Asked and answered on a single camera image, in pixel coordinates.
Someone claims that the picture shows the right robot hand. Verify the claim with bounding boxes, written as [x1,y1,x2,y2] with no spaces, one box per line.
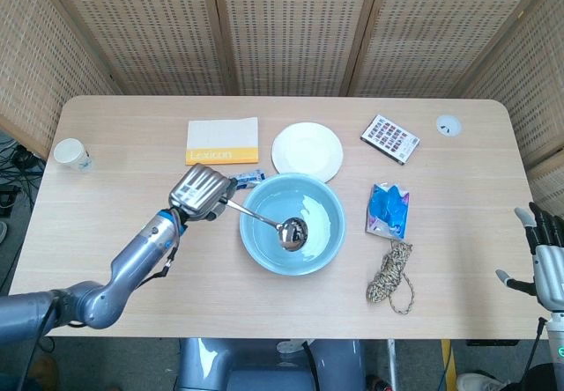
[495,201,564,313]

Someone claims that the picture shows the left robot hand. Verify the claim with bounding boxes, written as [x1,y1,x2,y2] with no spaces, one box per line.
[168,163,239,222]

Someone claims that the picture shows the steel ladle with black handle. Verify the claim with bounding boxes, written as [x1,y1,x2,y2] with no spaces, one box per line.
[223,198,311,254]

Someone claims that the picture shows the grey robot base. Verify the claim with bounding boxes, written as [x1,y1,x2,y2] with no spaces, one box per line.
[174,337,367,391]

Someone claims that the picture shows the light blue bowl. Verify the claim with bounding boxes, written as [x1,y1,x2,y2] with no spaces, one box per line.
[239,173,347,277]

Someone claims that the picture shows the blue and white toothpaste tube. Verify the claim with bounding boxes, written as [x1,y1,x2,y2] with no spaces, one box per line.
[229,168,267,190]

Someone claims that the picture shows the white and orange Lexicon book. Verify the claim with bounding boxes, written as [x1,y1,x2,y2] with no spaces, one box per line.
[183,116,260,166]

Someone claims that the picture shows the white round plate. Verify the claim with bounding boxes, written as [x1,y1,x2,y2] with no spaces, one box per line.
[271,121,345,184]

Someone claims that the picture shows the white paper cup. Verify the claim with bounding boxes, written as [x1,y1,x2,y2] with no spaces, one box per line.
[53,137,95,173]

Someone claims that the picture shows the white sneaker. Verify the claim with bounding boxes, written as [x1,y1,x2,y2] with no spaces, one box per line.
[456,372,508,391]

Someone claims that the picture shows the crumpled blue snack packet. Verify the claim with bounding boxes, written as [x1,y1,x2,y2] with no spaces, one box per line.
[364,181,411,240]

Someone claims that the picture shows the woven bamboo folding screen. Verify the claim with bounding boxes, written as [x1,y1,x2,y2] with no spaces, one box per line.
[0,0,564,229]

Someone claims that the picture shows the box with colourful grid print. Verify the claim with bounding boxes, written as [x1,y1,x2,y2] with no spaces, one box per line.
[360,114,420,166]

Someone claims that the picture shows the coiled braided rope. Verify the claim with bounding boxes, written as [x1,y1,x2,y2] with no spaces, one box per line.
[366,239,416,314]

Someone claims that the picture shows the white round cable grommet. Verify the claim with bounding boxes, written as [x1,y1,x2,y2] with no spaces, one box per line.
[435,114,463,137]

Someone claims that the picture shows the tangle of black floor cables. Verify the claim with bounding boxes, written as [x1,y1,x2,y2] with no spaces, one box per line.
[0,135,46,216]

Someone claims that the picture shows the black cable on robot base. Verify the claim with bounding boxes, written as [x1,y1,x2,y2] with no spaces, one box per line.
[301,340,322,391]

